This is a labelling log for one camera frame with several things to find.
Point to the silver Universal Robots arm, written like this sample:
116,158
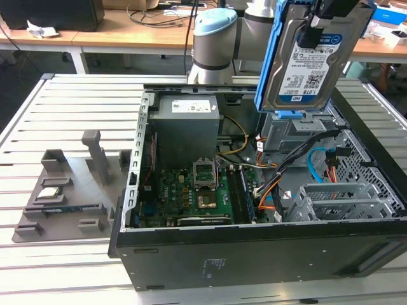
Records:
213,47

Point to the grey metal drive cage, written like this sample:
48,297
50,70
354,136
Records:
286,133

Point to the black PC case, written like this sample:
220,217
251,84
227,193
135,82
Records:
254,260

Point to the RAM stick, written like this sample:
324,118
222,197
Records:
70,209
246,193

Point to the large black box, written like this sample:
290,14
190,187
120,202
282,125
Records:
51,12

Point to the black graphics card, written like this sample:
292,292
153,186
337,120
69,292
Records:
203,221

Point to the CPU socket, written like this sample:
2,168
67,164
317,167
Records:
206,201

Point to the green motherboard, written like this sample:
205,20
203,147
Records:
171,197

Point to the grey power supply unit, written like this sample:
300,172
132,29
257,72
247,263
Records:
184,136

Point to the silver CPU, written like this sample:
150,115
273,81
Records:
49,192

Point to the crumpled white paper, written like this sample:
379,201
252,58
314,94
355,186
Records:
41,30

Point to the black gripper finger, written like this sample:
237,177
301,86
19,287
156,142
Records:
310,38

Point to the wooden desk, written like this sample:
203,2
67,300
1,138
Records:
95,38

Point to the grey metal disk bay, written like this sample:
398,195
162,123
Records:
334,190

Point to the hard disk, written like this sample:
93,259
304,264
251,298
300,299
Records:
286,79

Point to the grey parts rack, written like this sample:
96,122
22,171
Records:
79,190

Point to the blue cardboard box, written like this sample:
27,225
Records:
389,14

